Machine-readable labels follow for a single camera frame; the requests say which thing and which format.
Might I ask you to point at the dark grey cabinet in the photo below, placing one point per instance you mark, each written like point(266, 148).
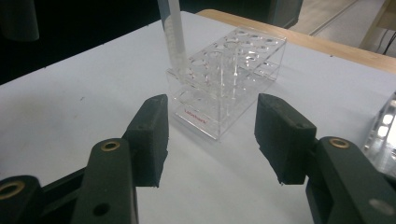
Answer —
point(285, 12)

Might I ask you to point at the red-capped test tube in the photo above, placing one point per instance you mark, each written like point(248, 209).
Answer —
point(175, 37)

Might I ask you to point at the clear acrylic test tube rack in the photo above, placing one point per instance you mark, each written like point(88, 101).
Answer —
point(224, 81)

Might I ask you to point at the light wooden furniture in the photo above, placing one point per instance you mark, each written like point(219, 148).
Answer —
point(386, 15)

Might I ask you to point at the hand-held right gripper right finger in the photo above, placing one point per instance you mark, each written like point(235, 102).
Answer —
point(285, 140)

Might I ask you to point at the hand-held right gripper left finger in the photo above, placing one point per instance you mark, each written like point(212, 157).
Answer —
point(148, 140)

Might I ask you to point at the perforated metal test tube rack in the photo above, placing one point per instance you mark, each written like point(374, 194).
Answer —
point(384, 133)

